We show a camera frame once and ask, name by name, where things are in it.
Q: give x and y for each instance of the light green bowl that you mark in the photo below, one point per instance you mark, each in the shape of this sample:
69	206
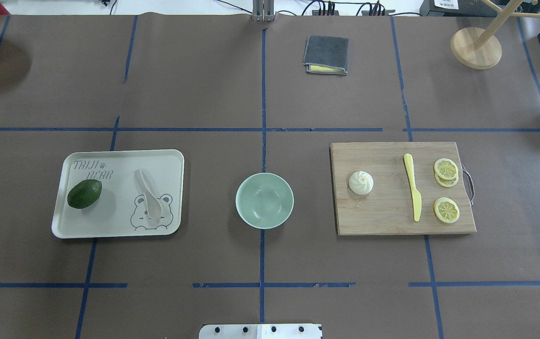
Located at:
264	201

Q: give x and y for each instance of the green avocado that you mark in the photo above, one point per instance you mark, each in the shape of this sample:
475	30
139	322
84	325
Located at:
84	194

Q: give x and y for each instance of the lower lemon slice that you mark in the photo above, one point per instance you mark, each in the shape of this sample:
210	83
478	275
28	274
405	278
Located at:
446	210

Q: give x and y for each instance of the wooden mug tree stand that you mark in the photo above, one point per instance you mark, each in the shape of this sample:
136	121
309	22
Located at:
479	48

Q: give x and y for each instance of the middle lemon slice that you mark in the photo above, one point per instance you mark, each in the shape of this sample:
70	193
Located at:
446	183

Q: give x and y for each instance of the yellow plastic knife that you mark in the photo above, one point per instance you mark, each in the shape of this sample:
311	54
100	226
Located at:
416	196

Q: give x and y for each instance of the aluminium frame post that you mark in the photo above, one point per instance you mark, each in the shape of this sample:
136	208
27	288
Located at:
263	11

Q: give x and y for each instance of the cream bear serving tray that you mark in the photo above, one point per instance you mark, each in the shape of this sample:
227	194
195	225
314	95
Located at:
121	209

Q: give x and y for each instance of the upper lemon slice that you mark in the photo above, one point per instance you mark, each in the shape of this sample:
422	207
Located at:
446	169

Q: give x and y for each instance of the lemon slice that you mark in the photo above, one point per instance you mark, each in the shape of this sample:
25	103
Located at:
446	183
446	210
446	169

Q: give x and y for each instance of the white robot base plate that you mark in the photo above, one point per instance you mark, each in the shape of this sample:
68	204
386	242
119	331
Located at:
262	331

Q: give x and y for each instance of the white steamed bun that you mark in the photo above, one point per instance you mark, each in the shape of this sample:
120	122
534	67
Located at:
361	182

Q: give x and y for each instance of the white ceramic soup spoon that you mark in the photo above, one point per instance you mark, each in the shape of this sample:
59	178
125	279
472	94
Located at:
154	208

